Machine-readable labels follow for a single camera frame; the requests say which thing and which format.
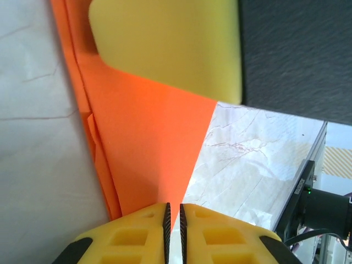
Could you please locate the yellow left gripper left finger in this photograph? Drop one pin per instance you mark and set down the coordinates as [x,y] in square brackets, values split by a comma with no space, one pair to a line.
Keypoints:
[154,242]

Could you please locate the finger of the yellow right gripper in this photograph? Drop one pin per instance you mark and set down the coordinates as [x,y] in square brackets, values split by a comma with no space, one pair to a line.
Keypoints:
[165,41]

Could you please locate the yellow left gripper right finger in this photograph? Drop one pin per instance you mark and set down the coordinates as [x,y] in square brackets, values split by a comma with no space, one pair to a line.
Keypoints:
[195,242]

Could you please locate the long aluminium mounting rail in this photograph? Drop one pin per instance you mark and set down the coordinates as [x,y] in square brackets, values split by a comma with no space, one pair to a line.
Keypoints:
[319,143]

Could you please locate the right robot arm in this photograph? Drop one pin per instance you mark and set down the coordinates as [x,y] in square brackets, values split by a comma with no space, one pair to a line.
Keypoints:
[327,209]

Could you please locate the orange cloth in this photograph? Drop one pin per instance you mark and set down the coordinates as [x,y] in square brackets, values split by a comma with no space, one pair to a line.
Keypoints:
[143,132]

